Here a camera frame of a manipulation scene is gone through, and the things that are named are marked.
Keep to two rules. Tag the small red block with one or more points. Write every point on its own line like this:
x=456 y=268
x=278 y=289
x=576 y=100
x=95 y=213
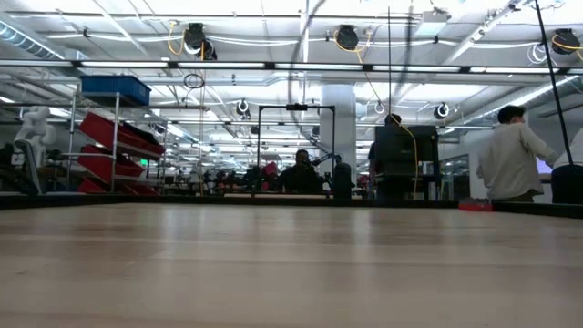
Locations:
x=476 y=206

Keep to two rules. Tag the black equipment cabinet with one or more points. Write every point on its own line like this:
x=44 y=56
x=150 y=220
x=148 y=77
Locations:
x=405 y=150

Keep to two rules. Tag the open laptop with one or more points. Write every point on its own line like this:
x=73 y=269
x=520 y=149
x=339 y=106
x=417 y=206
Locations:
x=544 y=166

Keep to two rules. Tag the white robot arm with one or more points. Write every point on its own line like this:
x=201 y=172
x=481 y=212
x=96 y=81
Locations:
x=36 y=132

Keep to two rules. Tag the black cylinder stand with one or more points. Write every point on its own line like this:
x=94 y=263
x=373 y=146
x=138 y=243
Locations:
x=342 y=180

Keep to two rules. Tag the white pillar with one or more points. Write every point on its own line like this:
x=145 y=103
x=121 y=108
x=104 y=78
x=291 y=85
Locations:
x=339 y=118

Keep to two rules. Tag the silver ventilation duct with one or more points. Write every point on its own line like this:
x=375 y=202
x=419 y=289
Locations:
x=27 y=41

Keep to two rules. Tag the dark office chair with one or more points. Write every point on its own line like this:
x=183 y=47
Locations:
x=567 y=182

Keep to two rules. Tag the blue plastic bin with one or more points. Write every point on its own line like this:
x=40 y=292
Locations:
x=114 y=89

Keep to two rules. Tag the long ceiling light strip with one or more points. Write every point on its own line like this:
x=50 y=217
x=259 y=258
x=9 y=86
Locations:
x=228 y=65

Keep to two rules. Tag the black gantry frame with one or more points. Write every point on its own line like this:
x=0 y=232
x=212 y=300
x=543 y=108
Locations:
x=296 y=107

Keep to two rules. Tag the shelf rack with red bins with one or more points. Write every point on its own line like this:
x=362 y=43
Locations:
x=114 y=132

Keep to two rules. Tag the background black robot arm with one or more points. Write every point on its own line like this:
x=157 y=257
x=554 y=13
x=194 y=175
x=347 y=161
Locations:
x=255 y=175
x=325 y=159

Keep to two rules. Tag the person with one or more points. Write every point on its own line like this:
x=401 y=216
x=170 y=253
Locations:
x=392 y=120
x=300 y=177
x=510 y=159

